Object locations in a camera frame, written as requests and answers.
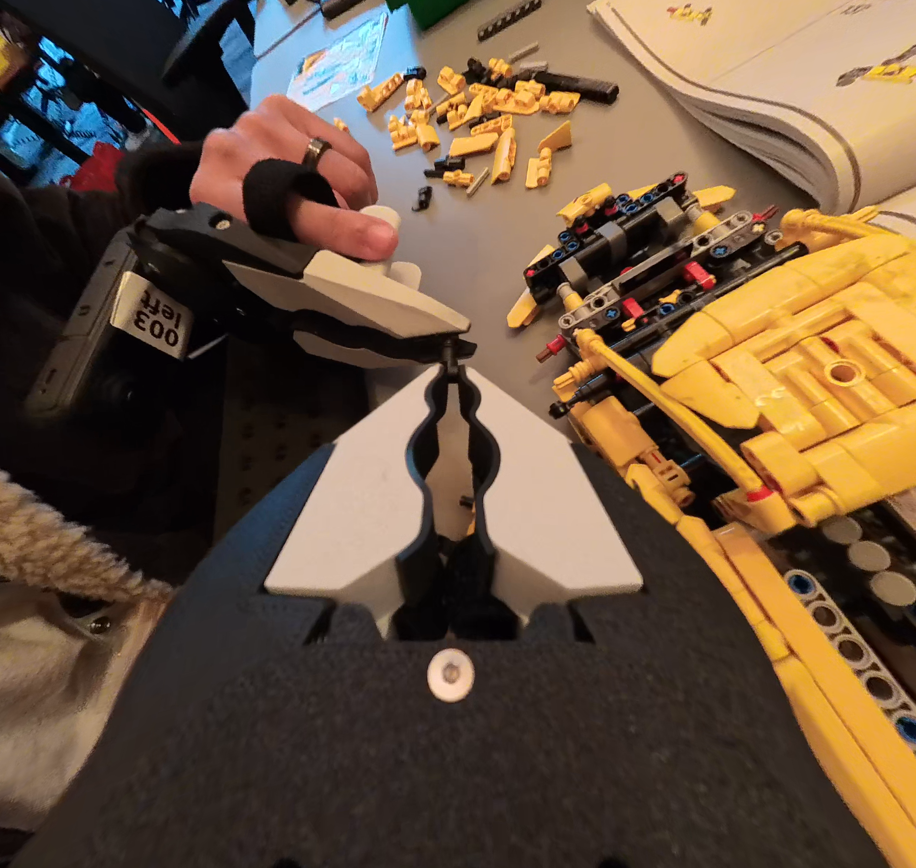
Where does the pile of yellow brick pieces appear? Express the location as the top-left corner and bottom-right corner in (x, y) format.
(355, 55), (581, 193)

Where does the printed sticker sheet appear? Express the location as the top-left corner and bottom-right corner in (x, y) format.
(284, 10), (392, 113)

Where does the yellow toy brick car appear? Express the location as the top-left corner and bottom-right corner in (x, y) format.
(507, 173), (916, 868)

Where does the open instruction booklet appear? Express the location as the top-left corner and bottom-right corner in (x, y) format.
(587, 0), (916, 225)

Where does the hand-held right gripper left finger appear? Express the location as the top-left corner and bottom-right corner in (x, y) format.
(265, 365), (456, 640)

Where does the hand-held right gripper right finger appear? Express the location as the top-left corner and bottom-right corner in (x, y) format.
(456, 365), (645, 640)

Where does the long black brick beam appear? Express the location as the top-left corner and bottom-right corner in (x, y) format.
(461, 58), (621, 106)

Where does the small black perforated beam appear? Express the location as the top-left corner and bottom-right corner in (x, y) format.
(476, 0), (545, 43)

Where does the black studded mat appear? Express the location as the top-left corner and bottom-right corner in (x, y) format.
(215, 360), (380, 547)

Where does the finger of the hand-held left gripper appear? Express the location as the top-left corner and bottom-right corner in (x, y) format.
(227, 246), (473, 339)
(294, 324), (459, 372)

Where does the black office chair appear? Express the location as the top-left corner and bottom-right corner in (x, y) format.
(0, 0), (269, 146)

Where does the dark sherpa-lined jacket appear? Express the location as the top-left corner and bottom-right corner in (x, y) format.
(0, 468), (180, 847)

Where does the grey desk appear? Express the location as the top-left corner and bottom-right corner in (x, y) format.
(244, 0), (916, 868)

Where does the person's left hand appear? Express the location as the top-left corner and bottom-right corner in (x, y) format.
(189, 93), (405, 262)

